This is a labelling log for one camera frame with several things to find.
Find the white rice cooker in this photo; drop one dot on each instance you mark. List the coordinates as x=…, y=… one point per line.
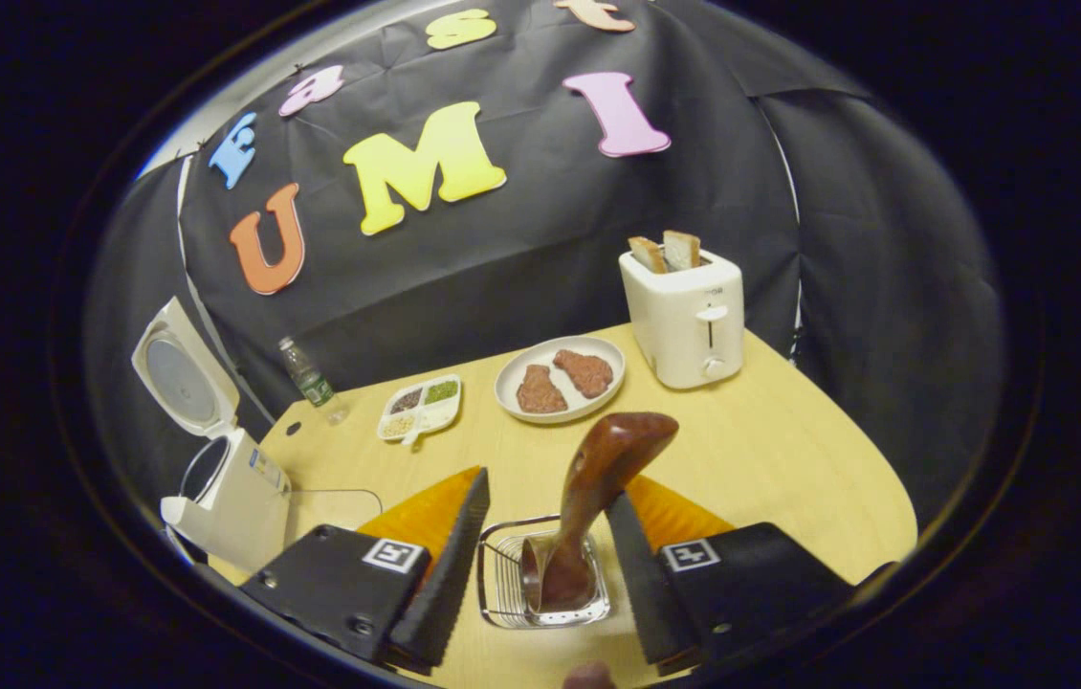
x=234, y=507

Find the white round plate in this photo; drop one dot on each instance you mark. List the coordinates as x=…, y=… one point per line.
x=512, y=383

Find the clear tray of rice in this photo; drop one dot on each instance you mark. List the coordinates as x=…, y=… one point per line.
x=330, y=512

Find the white divided grain dish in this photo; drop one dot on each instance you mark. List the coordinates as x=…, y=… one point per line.
x=421, y=407

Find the clear plastic water bottle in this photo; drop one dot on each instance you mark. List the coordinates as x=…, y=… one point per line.
x=313, y=383

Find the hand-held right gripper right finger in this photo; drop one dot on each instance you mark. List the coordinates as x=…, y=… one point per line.
x=636, y=574

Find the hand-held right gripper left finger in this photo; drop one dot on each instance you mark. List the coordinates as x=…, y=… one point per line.
x=450, y=574

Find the white toaster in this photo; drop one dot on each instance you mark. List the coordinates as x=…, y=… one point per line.
x=679, y=325

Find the brown meat piece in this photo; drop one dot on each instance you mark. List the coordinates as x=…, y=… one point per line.
x=540, y=390
x=584, y=373

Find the brown wooden spoon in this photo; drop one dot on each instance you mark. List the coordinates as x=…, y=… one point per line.
x=598, y=478

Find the toast slice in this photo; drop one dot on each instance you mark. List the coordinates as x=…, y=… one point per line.
x=682, y=251
x=648, y=255

